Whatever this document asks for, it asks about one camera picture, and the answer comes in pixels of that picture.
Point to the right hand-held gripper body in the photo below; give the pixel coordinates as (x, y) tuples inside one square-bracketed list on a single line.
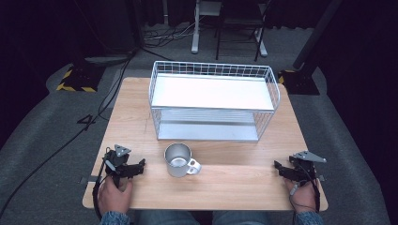
[(305, 167)]

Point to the person's leg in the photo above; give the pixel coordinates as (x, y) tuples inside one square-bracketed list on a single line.
[(250, 218), (165, 218)]

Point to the black slanted stand pole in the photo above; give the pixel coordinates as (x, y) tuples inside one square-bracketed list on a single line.
[(317, 33)]

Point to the black metal chair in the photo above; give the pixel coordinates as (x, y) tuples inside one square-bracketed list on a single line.
[(237, 20)]

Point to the white desk frame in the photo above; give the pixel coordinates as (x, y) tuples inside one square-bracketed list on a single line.
[(197, 31)]

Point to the grey tape strip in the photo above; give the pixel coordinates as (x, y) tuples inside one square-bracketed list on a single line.
[(90, 179)]

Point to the person's right hand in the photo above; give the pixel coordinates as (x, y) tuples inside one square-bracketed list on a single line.
[(302, 197)]

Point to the black yellow striped stand base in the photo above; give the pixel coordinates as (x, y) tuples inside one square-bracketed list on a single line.
[(79, 79), (300, 82)]

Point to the person's left leg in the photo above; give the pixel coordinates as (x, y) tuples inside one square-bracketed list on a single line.
[(165, 218)]

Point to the person's right leg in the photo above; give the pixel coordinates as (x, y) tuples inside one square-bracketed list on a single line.
[(250, 218)]

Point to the silver metal cup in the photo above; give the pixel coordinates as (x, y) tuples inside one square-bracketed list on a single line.
[(178, 161)]

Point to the person's left hand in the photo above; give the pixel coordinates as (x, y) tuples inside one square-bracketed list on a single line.
[(113, 195)]

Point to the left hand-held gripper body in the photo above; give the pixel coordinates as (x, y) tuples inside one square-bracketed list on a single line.
[(116, 162)]

